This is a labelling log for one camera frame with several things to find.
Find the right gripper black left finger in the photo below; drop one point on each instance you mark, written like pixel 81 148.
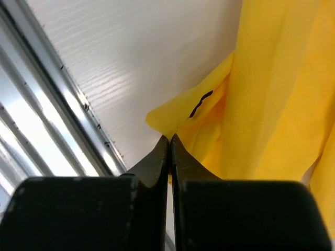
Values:
pixel 127 212

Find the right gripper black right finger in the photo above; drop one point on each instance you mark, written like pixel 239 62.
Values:
pixel 215 214

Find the yellow shorts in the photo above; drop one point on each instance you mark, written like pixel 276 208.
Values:
pixel 266 112

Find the aluminium mounting rail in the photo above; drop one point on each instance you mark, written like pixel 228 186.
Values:
pixel 47 125

